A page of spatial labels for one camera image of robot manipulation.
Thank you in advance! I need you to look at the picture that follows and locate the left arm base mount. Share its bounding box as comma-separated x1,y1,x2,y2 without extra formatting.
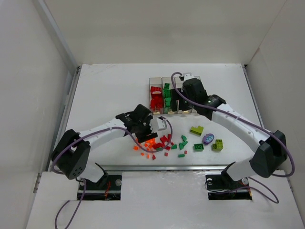
82,175,122,201

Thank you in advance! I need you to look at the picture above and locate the purple flower lego piece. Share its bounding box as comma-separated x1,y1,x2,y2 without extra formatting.
202,133,214,145

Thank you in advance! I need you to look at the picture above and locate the lime green lego brick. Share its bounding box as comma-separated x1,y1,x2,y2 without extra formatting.
211,139,224,152

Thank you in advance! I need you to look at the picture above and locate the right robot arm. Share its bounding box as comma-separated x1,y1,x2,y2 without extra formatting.
175,74,288,183

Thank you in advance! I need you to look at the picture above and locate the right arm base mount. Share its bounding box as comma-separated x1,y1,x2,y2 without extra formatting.
204,174,252,200

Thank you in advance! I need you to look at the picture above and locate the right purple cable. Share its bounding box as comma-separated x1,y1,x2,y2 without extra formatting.
171,72,295,204

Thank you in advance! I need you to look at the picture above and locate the orange round lego piece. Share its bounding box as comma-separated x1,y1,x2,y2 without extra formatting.
146,138,156,144

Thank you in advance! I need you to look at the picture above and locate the clear container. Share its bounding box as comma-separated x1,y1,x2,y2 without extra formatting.
189,76,201,114
162,77,176,114
149,77,164,114
175,77,191,114

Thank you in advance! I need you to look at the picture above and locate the red flower lego piece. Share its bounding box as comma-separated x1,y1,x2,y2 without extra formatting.
150,86,162,98

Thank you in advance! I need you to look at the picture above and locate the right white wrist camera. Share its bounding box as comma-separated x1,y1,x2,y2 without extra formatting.
179,73,194,82

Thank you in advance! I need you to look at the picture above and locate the tall green lego stack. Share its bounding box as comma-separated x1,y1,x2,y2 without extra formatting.
163,83,170,90

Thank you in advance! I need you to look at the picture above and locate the lime green stepped brick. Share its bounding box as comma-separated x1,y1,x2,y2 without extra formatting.
190,125,204,136

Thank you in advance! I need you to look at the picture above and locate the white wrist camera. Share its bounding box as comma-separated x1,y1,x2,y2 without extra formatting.
179,73,194,82
149,118,167,133

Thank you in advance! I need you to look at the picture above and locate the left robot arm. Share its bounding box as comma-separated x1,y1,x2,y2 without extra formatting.
51,104,167,185

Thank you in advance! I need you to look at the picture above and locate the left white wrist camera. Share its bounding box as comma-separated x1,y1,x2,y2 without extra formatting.
149,118,167,133

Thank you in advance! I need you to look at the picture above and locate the green square lego brick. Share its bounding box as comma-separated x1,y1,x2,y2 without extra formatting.
193,143,204,152

